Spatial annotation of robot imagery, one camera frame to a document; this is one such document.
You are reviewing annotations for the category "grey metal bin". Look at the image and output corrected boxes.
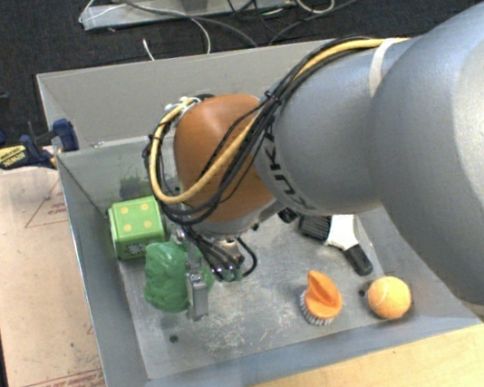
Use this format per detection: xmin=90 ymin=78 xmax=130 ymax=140
xmin=35 ymin=8 xmax=484 ymax=387

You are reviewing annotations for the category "green toy animal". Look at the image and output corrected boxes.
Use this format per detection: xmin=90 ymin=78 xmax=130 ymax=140
xmin=135 ymin=233 xmax=221 ymax=320

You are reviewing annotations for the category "orange ball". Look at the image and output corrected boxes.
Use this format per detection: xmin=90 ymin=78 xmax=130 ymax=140
xmin=364 ymin=272 xmax=416 ymax=324

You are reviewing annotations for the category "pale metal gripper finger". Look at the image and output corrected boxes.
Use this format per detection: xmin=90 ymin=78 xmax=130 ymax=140
xmin=183 ymin=268 xmax=214 ymax=323

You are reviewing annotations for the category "black and white brush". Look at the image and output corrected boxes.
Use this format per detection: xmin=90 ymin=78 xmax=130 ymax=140
xmin=295 ymin=205 xmax=376 ymax=287

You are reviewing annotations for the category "black cylinder on white bracket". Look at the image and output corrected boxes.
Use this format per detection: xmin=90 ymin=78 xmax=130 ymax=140
xmin=276 ymin=206 xmax=299 ymax=226

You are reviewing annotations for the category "green cube with yellow dots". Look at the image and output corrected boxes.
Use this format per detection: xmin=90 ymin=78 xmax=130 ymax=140
xmin=105 ymin=193 xmax=171 ymax=264

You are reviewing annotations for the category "brown cardboard board red print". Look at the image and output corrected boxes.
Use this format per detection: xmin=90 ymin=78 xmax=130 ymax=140
xmin=0 ymin=141 xmax=108 ymax=387

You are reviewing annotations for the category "orange scrub brush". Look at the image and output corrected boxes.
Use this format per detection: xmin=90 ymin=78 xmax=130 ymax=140
xmin=294 ymin=265 xmax=348 ymax=330

